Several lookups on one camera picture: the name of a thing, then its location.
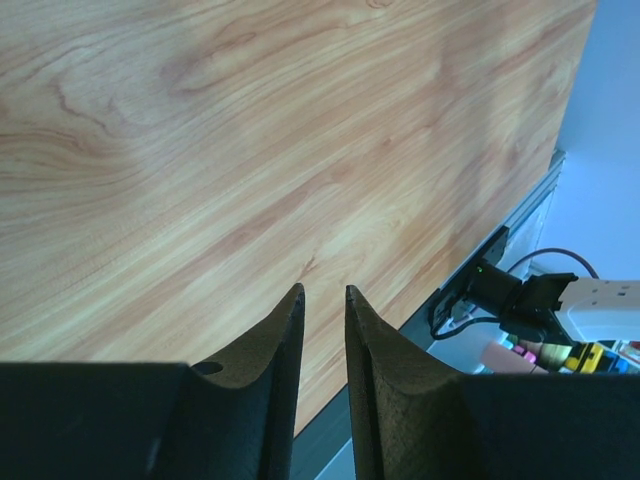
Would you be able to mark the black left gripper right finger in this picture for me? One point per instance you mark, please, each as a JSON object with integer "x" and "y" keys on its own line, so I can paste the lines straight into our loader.
{"x": 400, "y": 400}

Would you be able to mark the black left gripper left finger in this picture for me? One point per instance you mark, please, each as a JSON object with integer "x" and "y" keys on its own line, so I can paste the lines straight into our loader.
{"x": 235, "y": 412}

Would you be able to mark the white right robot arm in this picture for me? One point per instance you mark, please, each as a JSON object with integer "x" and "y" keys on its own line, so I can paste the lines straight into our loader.
{"x": 560, "y": 309}

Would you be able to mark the black cloth strip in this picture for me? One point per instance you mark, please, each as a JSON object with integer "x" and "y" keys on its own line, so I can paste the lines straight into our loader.
{"x": 350, "y": 415}

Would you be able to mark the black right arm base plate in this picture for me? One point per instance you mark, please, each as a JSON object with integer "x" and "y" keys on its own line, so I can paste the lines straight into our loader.
{"x": 477, "y": 282}

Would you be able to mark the aluminium mounting rail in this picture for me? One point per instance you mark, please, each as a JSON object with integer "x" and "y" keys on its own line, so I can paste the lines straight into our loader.
{"x": 526, "y": 220}

